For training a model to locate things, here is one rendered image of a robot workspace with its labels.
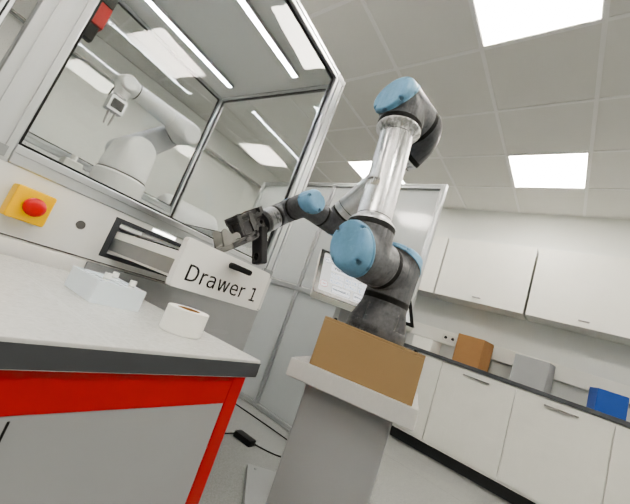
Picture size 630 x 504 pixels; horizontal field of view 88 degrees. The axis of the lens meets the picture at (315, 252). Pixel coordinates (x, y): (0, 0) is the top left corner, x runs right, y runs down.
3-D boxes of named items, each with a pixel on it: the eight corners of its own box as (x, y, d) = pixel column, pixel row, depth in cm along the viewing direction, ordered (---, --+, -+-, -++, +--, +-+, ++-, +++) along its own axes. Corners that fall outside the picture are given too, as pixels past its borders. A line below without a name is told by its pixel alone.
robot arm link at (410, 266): (418, 310, 82) (435, 261, 85) (389, 294, 74) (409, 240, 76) (381, 300, 92) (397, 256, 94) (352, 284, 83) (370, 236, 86)
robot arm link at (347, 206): (443, 126, 100) (329, 225, 120) (426, 102, 93) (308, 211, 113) (463, 144, 92) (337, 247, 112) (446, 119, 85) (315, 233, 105)
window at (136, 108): (261, 262, 140) (333, 78, 157) (17, 143, 71) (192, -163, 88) (260, 262, 141) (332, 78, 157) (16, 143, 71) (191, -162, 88)
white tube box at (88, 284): (138, 312, 59) (147, 292, 60) (88, 302, 52) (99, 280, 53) (109, 295, 66) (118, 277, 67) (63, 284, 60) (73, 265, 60)
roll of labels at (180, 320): (151, 326, 51) (162, 302, 52) (167, 323, 58) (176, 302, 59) (193, 341, 52) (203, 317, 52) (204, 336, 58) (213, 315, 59)
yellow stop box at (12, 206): (44, 228, 72) (59, 199, 73) (3, 214, 66) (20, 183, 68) (36, 225, 75) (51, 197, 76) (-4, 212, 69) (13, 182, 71)
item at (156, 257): (250, 302, 91) (258, 282, 92) (173, 278, 70) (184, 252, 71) (171, 271, 114) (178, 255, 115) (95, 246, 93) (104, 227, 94)
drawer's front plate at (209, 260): (256, 311, 91) (271, 274, 93) (168, 285, 68) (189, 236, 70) (252, 309, 92) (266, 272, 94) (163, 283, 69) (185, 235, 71)
